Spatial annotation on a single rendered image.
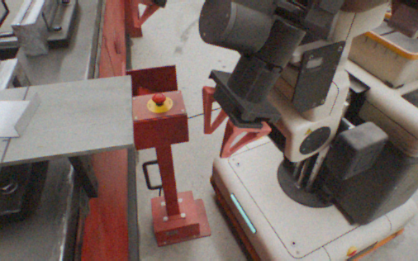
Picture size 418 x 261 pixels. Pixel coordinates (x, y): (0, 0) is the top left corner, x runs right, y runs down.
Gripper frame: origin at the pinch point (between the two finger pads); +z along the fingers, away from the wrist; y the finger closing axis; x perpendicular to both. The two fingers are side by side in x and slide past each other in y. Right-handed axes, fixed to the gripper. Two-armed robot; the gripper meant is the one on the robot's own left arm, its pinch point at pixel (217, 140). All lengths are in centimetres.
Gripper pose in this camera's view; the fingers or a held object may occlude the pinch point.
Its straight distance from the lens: 45.8
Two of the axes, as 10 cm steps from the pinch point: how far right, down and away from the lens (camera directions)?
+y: 4.3, 6.4, -6.4
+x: 8.0, 0.5, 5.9
